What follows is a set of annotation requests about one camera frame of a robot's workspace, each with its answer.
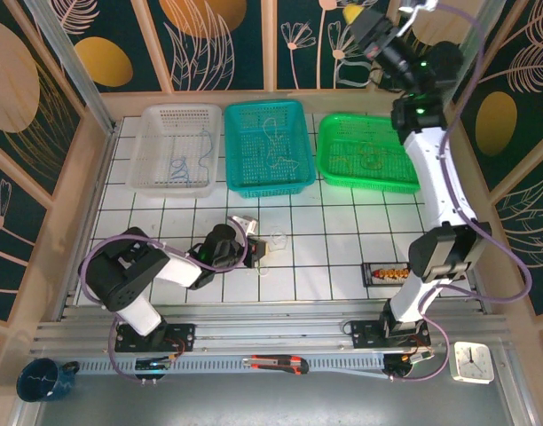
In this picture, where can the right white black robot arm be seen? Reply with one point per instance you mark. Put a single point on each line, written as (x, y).
(435, 177)

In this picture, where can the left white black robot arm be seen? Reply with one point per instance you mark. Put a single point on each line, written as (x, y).
(120, 270)

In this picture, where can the teal and white block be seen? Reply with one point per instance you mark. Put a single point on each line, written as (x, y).
(424, 5)

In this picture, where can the teal plastic basket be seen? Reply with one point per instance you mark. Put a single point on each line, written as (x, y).
(254, 177)

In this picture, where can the red black utility knife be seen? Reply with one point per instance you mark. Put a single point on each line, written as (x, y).
(276, 363)

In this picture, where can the green plastic basket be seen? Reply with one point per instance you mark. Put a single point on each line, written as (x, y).
(342, 177)

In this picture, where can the white plastic basket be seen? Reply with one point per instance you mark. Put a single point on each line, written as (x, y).
(156, 151)

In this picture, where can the small black circuit board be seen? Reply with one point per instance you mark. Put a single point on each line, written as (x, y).
(409, 359)
(151, 365)

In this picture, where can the white flat strip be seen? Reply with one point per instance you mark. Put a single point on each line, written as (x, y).
(347, 372)

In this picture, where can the dark blue mug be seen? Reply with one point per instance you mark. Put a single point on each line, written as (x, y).
(36, 381)

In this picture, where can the white square clock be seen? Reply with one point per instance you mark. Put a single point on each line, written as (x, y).
(471, 361)

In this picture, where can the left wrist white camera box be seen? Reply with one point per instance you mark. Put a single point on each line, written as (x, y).
(245, 222)

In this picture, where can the aluminium frame post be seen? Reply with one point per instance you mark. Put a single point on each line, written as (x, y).
(75, 71)
(491, 18)

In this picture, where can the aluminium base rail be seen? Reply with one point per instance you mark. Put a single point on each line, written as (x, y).
(271, 333)

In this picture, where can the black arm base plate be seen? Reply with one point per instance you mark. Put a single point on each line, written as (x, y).
(183, 333)
(364, 333)

